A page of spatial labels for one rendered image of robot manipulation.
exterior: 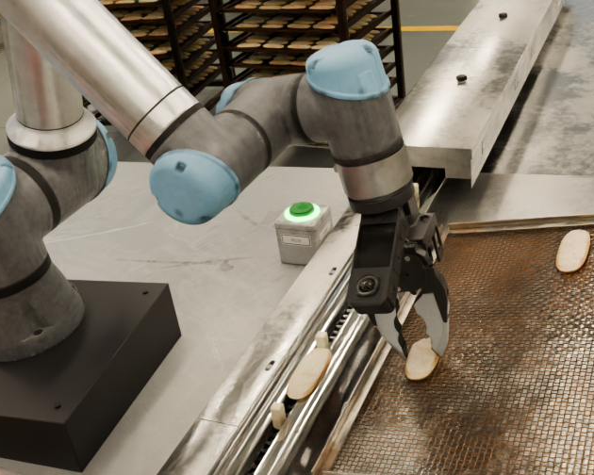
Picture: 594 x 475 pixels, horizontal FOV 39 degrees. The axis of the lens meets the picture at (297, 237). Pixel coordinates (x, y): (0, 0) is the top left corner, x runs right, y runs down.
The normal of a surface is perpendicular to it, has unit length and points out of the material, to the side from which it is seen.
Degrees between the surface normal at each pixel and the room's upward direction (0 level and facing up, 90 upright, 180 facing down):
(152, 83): 50
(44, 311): 70
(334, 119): 91
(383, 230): 29
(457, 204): 0
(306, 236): 90
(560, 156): 0
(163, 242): 0
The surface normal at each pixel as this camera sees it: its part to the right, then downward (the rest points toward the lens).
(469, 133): -0.14, -0.86
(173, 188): -0.47, 0.54
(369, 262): -0.42, -0.52
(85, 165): 0.84, 0.40
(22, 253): 0.81, 0.15
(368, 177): -0.14, 0.47
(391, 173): 0.38, 0.29
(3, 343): -0.17, 0.26
